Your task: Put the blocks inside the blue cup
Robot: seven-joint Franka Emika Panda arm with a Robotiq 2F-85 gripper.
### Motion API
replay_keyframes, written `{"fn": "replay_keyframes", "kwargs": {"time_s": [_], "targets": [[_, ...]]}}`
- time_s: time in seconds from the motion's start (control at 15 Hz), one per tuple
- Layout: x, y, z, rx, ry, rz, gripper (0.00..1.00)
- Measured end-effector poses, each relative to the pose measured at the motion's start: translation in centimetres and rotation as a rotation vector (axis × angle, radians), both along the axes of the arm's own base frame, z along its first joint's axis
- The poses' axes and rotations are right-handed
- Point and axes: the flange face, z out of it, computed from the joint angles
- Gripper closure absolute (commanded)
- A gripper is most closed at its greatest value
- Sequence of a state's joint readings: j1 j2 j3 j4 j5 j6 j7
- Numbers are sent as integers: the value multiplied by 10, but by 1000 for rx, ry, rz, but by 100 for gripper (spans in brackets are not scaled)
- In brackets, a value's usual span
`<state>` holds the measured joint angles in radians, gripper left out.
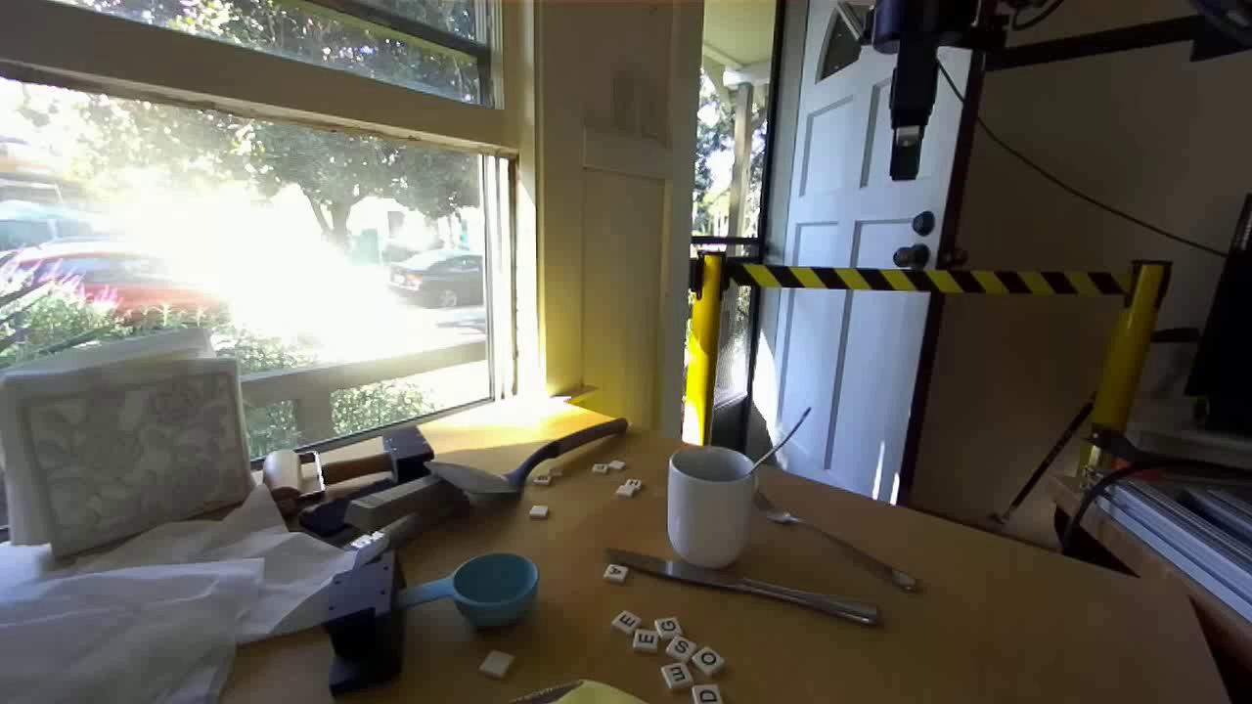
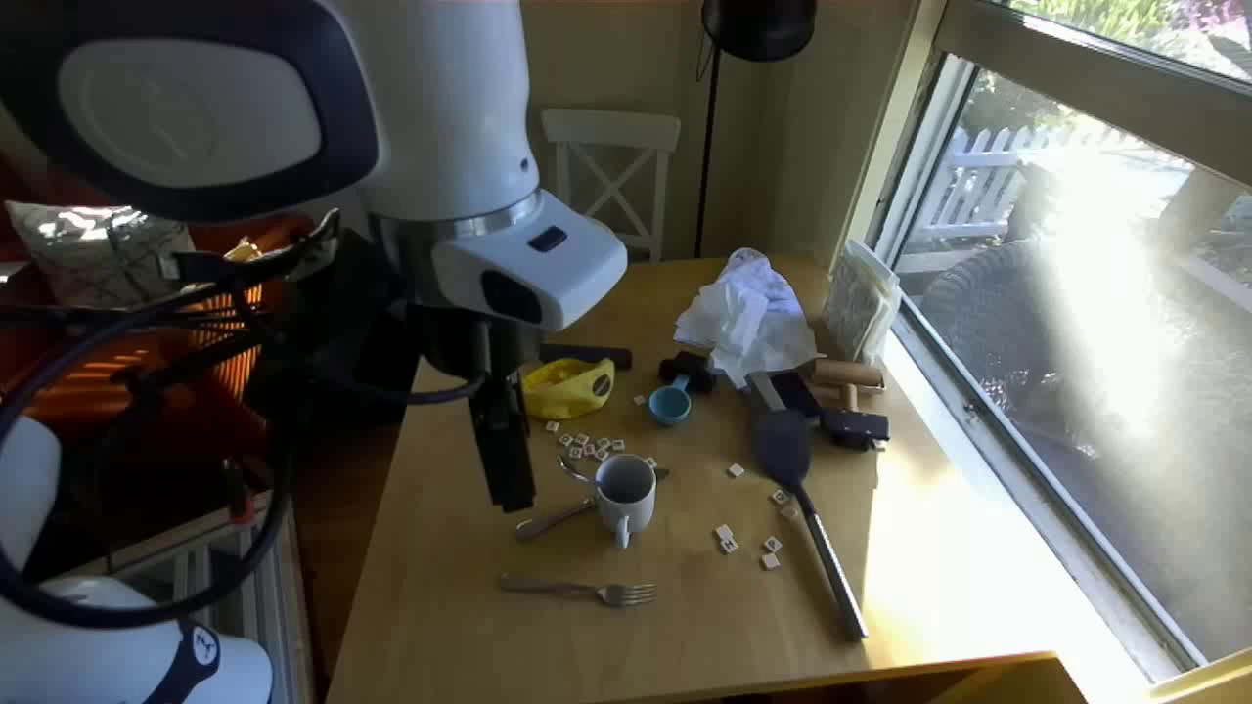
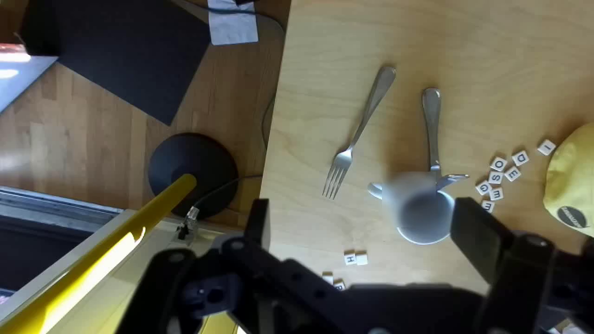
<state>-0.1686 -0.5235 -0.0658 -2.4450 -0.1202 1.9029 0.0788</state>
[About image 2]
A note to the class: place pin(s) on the metal spoon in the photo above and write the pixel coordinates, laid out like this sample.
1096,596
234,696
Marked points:
545,521

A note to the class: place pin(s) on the crumpled white plastic bag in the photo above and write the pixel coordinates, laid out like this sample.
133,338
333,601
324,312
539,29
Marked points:
749,319

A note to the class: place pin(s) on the clear patterned container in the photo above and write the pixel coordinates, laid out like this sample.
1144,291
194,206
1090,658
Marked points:
861,301

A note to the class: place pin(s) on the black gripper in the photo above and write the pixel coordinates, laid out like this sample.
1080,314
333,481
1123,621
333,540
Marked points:
488,351

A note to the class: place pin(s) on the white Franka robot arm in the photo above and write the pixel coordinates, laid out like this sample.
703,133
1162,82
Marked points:
239,106

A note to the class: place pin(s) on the white ceramic mug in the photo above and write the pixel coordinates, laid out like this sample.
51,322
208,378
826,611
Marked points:
626,498

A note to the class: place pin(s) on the small blue measuring cup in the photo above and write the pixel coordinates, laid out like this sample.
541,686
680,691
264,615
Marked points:
672,404

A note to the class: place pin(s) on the black floor lamp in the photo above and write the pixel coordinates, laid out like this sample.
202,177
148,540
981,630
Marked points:
754,33

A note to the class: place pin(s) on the metal fork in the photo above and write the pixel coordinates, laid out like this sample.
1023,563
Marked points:
612,596

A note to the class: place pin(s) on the white wooden chair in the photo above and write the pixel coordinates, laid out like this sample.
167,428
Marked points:
614,169

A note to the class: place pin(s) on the black block tool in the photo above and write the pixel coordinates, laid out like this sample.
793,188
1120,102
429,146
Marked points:
853,433

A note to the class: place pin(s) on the white blank tile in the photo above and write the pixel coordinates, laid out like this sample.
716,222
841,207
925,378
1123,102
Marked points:
725,538

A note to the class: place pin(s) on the black spatula with metal handle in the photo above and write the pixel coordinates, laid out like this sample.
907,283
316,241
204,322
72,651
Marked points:
783,452

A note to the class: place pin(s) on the cluster of letter tiles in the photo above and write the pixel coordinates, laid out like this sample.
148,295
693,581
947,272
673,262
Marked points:
575,452

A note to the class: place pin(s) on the white letter tile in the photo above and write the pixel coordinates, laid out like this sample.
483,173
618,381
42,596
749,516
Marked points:
770,553

